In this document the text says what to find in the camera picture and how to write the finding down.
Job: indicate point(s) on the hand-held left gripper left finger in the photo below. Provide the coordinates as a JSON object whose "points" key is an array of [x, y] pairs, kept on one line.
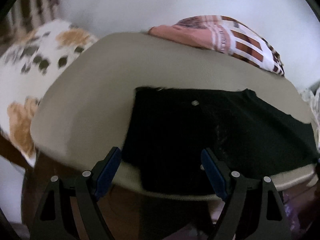
{"points": [[108, 177]]}

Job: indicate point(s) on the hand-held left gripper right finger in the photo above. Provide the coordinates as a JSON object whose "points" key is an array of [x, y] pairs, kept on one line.
{"points": [[215, 177]]}

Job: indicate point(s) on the black pants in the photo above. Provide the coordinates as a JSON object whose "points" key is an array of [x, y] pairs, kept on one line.
{"points": [[175, 130]]}

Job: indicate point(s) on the purple cloth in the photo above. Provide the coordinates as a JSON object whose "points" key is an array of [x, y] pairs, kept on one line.
{"points": [[297, 212]]}

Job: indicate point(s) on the white blanket with orange patches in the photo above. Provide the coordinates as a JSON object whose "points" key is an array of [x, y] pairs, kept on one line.
{"points": [[37, 80]]}

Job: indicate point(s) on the pale floral cloth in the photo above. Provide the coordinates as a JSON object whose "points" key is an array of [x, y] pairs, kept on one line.
{"points": [[313, 105]]}

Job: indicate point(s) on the pink patterned cloth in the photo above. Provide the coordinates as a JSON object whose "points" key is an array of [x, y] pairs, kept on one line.
{"points": [[190, 32]]}

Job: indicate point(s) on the brown striped curtain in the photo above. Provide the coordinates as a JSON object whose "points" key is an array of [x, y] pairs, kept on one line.
{"points": [[37, 2]]}

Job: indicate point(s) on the brown wooden bed frame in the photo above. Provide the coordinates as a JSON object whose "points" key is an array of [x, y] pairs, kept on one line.
{"points": [[120, 207]]}

